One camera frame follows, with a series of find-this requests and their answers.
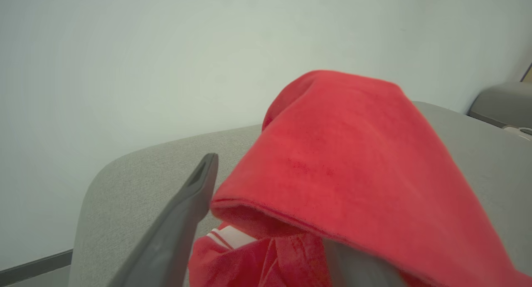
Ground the black baseboard strip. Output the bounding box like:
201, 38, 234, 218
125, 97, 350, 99
0, 249, 74, 287

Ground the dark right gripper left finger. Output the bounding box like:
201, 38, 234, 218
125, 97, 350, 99
107, 153, 219, 287

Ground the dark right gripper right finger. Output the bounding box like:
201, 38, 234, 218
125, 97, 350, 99
323, 238, 407, 287

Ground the grey fabric sofa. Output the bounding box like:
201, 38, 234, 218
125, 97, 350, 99
69, 101, 532, 287

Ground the red clothing with white stripes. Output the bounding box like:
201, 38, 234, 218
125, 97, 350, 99
188, 70, 532, 287

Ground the small white object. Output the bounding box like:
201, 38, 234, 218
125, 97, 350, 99
502, 126, 532, 141

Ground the grey cushioned furniture piece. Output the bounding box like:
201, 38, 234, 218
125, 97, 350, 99
468, 81, 532, 129

